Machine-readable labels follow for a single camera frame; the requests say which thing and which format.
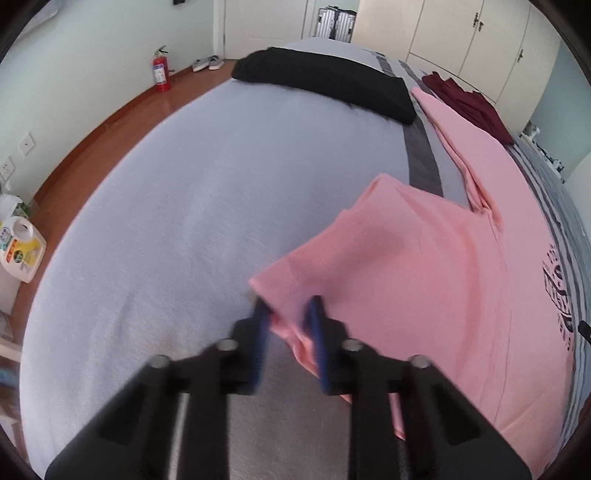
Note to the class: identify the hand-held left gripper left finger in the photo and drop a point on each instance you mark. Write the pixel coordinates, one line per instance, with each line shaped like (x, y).
(259, 341)

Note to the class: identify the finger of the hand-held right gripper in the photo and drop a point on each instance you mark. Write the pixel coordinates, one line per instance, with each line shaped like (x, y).
(585, 331)

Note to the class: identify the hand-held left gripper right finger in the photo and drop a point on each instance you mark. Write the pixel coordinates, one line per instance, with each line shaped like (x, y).
(316, 346)

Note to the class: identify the pink printed t-shirt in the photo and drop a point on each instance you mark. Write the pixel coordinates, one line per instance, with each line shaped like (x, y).
(415, 258)

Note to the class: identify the white bed sheet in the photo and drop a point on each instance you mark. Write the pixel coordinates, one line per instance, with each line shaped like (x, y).
(184, 207)

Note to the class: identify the grey striped duvet cover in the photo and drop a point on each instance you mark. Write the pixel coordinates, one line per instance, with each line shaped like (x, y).
(422, 157)

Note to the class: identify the maroon garment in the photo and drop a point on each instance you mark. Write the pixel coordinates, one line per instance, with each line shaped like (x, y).
(471, 108)

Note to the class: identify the white detergent bottle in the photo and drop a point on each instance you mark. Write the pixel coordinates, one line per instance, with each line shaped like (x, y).
(21, 251)

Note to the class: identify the black garment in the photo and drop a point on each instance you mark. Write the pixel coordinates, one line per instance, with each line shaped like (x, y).
(323, 81)

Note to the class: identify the white plastic bag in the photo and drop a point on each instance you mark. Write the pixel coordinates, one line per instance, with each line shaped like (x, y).
(11, 207)

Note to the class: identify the red fire extinguisher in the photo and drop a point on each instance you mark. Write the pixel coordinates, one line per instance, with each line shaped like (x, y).
(160, 71)

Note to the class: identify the white door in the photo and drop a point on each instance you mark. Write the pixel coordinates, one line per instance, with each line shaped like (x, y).
(263, 27)

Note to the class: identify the cream wardrobe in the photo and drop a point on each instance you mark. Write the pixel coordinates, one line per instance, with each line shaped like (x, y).
(452, 32)

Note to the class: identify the white wall switch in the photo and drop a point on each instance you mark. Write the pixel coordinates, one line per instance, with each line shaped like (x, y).
(27, 145)

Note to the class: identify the white wall socket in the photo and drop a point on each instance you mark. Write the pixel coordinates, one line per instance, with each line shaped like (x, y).
(5, 169)

